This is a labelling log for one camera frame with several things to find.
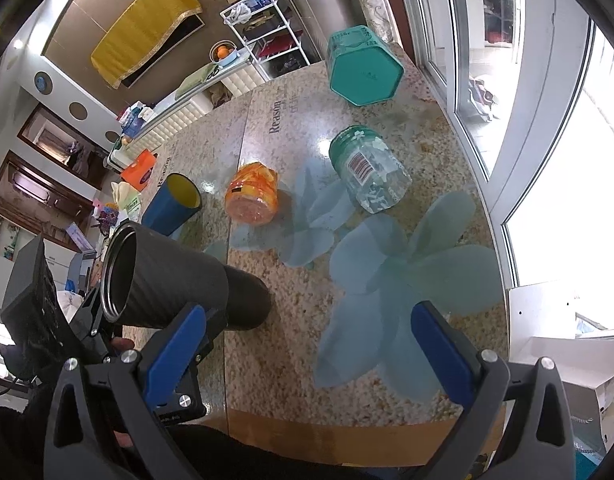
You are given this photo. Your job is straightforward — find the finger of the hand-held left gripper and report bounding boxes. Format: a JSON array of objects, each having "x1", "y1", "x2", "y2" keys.
[
  {"x1": 73, "y1": 287, "x2": 118, "y2": 365},
  {"x1": 154, "y1": 307, "x2": 230, "y2": 427}
]

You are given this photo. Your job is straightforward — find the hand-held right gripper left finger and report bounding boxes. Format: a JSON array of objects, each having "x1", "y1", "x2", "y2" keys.
[{"x1": 43, "y1": 304, "x2": 208, "y2": 480}]

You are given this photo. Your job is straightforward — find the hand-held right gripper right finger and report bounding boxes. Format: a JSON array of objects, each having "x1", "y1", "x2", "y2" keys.
[{"x1": 410, "y1": 301, "x2": 575, "y2": 480}]

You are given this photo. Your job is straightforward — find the black ribbed cup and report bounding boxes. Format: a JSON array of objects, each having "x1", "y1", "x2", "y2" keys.
[{"x1": 101, "y1": 223, "x2": 273, "y2": 332}]

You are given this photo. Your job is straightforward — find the blue cup with yellow inside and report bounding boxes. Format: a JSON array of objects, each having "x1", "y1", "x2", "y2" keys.
[{"x1": 142, "y1": 173, "x2": 204, "y2": 237}]

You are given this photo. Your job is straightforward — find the white cardboard box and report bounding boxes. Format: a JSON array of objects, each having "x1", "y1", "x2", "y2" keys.
[{"x1": 507, "y1": 282, "x2": 614, "y2": 461}]

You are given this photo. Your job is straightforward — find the green and white packet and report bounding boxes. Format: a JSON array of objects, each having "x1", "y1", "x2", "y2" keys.
[{"x1": 112, "y1": 182, "x2": 146, "y2": 222}]

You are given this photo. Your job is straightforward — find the orange tissue packet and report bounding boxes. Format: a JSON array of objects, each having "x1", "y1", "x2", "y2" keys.
[{"x1": 121, "y1": 150, "x2": 159, "y2": 191}]

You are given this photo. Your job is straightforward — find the orange plastic jar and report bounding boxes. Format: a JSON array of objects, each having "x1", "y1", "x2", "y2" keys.
[{"x1": 224, "y1": 162, "x2": 279, "y2": 225}]

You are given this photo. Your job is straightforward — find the clear jar with green lid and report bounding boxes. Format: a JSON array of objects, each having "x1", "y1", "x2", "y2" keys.
[{"x1": 329, "y1": 125, "x2": 413, "y2": 213}]

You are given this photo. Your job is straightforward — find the blue and white packets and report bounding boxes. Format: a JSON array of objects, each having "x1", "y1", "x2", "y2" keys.
[{"x1": 117, "y1": 102, "x2": 153, "y2": 134}]

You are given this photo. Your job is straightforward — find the white sideboard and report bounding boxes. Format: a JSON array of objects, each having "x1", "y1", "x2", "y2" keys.
[{"x1": 107, "y1": 52, "x2": 271, "y2": 162}]

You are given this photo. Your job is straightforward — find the green folded cloth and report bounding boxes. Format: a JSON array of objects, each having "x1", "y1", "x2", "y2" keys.
[{"x1": 174, "y1": 64, "x2": 221, "y2": 101}]

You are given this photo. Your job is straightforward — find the yellow cloth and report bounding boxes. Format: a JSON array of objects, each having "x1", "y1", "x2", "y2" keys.
[{"x1": 91, "y1": 0, "x2": 203, "y2": 90}]

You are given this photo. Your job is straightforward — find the fruit bowl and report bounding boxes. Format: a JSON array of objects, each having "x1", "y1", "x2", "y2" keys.
[{"x1": 210, "y1": 41, "x2": 240, "y2": 67}]

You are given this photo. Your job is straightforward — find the teal hexagonal container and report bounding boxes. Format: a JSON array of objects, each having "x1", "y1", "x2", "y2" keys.
[{"x1": 327, "y1": 25, "x2": 405, "y2": 107}]

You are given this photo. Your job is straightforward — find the black television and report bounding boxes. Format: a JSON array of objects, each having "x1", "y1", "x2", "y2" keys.
[{"x1": 122, "y1": 12, "x2": 206, "y2": 88}]

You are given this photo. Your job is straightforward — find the white shelf rack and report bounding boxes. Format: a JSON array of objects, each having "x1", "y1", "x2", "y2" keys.
[{"x1": 219, "y1": 0, "x2": 311, "y2": 81}]

